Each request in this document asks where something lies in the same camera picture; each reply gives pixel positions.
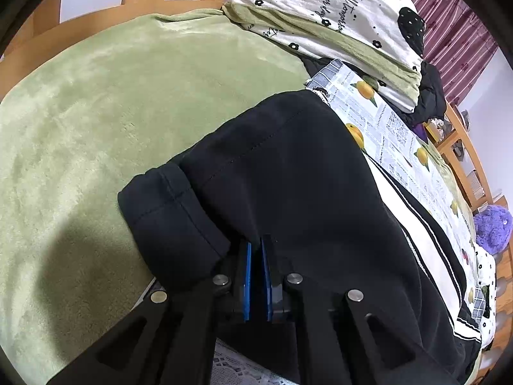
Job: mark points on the yellow box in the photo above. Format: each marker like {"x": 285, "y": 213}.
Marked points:
{"x": 433, "y": 130}

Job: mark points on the green fleece blanket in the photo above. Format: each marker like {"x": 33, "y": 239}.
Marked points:
{"x": 120, "y": 108}

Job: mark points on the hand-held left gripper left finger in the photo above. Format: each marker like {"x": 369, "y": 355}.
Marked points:
{"x": 246, "y": 284}

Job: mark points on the purple cloth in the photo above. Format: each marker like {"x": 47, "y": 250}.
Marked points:
{"x": 420, "y": 131}

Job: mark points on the fruit print plastic tablecloth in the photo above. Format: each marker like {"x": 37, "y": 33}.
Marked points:
{"x": 400, "y": 132}

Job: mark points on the wooden shelf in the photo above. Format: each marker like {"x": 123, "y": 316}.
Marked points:
{"x": 469, "y": 156}

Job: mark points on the black pants with striped waistband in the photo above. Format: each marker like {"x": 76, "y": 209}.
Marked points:
{"x": 300, "y": 176}

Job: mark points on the maroon striped curtain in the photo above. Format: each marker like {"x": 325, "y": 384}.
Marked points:
{"x": 453, "y": 36}

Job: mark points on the purple plush toy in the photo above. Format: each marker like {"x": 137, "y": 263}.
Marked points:
{"x": 493, "y": 228}

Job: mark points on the black clothing pile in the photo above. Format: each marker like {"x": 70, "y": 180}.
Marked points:
{"x": 431, "y": 92}

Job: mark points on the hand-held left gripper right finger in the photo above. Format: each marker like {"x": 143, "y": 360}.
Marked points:
{"x": 266, "y": 284}

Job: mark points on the folded white flower print quilt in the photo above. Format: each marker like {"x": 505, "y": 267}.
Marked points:
{"x": 340, "y": 12}

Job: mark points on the white flower print pillow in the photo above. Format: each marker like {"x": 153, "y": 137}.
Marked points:
{"x": 485, "y": 284}

